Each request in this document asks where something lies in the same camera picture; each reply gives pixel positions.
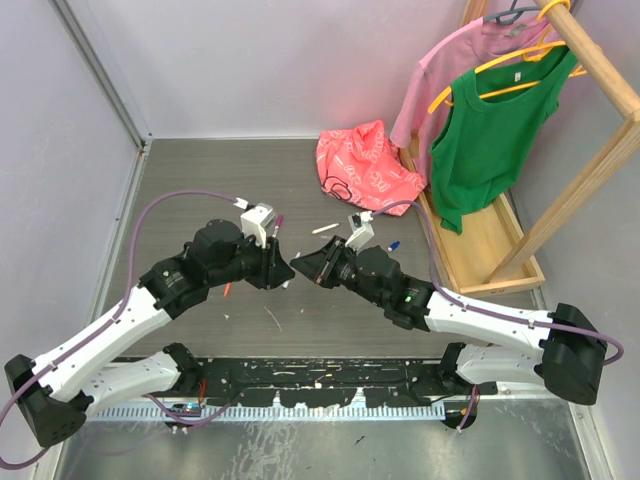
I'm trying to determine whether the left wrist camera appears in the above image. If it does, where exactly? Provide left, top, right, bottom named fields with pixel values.
left=240, top=203, right=276, bottom=249

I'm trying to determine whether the green tank top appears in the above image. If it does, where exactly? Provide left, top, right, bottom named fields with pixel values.
left=430, top=46, right=577, bottom=234

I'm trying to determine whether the wooden clothes rack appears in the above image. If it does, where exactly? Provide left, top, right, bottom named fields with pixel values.
left=424, top=1, right=639, bottom=296

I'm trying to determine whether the white cable duct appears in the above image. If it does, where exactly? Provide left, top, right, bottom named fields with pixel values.
left=92, top=402, right=446, bottom=423

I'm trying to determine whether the grey hanger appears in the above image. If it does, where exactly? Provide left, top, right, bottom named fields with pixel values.
left=483, top=0, right=539, bottom=25

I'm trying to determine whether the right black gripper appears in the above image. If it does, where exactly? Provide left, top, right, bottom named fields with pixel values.
left=291, top=235, right=387, bottom=308

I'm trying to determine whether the pink t-shirt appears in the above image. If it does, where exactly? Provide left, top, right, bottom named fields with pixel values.
left=389, top=13, right=559, bottom=176

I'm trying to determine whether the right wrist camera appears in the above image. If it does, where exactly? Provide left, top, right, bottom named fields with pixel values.
left=345, top=210, right=374, bottom=253

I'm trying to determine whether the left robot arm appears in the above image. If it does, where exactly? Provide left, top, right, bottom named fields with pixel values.
left=4, top=210, right=294, bottom=449

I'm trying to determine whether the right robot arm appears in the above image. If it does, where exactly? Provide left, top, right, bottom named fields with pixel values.
left=290, top=237, right=608, bottom=406

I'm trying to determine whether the white yellow-tipped pen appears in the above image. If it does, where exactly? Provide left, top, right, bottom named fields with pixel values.
left=311, top=222, right=340, bottom=235

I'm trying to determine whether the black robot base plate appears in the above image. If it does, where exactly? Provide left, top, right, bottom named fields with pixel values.
left=142, top=355, right=496, bottom=409

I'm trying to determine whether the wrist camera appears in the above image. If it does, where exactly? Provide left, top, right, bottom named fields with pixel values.
left=240, top=203, right=276, bottom=249
left=345, top=210, right=374, bottom=253

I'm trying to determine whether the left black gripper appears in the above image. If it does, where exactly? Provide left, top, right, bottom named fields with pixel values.
left=207, top=228, right=294, bottom=288

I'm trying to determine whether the aluminium corner profile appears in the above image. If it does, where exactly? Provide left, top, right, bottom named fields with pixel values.
left=49, top=1, right=153, bottom=150

